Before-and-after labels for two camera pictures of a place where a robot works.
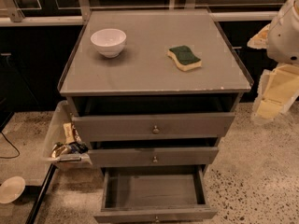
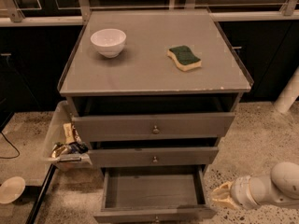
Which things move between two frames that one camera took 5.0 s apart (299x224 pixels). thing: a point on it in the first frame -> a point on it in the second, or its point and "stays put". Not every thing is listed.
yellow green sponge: (184, 58) stays put
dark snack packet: (78, 147) stays put
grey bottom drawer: (158, 194) stays put
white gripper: (286, 36) -> (240, 190)
